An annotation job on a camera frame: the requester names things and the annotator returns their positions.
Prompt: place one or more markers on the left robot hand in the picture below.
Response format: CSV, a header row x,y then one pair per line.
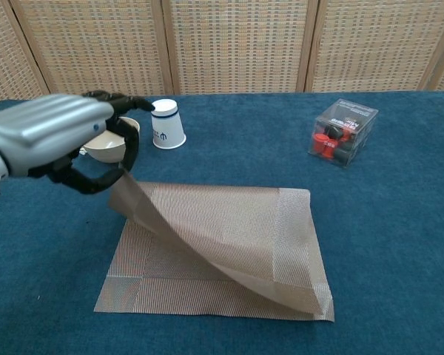
x,y
52,125

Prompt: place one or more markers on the beige bowl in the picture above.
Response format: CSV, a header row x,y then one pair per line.
x,y
107,149

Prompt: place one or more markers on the grey woven placemat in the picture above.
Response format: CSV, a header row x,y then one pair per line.
x,y
225,222

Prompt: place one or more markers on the white paper cup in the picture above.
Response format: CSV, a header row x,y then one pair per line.
x,y
168,127

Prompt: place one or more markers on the teal plush table cover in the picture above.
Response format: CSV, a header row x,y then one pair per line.
x,y
40,259

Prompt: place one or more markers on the woven bamboo folding screen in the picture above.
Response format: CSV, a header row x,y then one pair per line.
x,y
237,44

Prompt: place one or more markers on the clear box of red-black parts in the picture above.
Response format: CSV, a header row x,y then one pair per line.
x,y
340,133

